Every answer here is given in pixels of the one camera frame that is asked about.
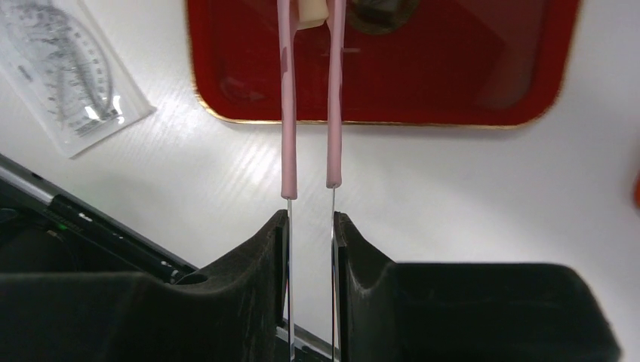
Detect white rectangular chocolate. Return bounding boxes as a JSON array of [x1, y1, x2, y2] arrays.
[[297, 0, 329, 30]]

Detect orange box lid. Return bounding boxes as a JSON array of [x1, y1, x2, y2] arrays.
[[632, 173, 640, 209]]

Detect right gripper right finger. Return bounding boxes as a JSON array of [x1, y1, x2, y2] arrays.
[[333, 212, 621, 361]]

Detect pink tongs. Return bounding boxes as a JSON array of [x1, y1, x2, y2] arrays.
[[277, 1, 346, 361]]

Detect clear plastic bag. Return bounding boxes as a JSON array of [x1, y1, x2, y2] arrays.
[[1, 1, 155, 158]]

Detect black base frame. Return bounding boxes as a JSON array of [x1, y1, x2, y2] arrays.
[[1, 158, 331, 361]]

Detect dark red tray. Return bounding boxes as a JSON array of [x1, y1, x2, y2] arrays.
[[186, 1, 581, 129]]

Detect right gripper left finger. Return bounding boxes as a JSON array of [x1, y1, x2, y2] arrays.
[[1, 210, 288, 361]]

